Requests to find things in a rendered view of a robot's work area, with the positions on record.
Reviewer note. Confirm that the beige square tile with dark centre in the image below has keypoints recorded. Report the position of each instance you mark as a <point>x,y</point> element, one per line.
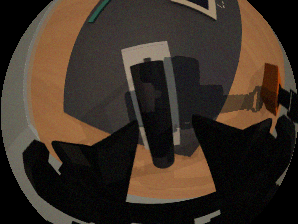
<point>206,7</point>

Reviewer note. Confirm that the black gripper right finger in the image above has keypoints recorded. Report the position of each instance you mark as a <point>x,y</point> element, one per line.
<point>225,147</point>

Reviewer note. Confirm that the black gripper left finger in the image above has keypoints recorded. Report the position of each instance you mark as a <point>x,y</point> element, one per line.
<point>110,160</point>

